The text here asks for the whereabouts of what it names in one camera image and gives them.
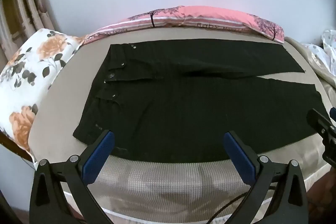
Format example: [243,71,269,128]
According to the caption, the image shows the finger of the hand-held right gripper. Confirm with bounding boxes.
[306,108,336,170]

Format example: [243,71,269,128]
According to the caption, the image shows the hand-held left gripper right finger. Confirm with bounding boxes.
[223,131,308,224]

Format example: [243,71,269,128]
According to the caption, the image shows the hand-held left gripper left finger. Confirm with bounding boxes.
[30,130,115,224]

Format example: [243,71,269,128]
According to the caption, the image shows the black pants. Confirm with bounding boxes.
[72,40,331,163]

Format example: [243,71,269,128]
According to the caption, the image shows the shiny beige blanket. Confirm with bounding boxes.
[285,36,336,102]

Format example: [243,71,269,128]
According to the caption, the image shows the white dotted cloth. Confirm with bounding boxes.
[302,29,336,75]

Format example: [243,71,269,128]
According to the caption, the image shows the white floral pillow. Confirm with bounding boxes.
[0,28,85,163]

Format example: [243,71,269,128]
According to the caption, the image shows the pink tree-print pillow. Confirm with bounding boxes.
[83,5,285,45]

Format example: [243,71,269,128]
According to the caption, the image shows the beige patterned curtain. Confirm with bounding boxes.
[0,0,61,63]

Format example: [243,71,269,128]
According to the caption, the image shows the black cable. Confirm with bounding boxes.
[207,187,253,224]

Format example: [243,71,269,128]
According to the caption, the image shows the wooden bed frame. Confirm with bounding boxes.
[0,132,34,162]

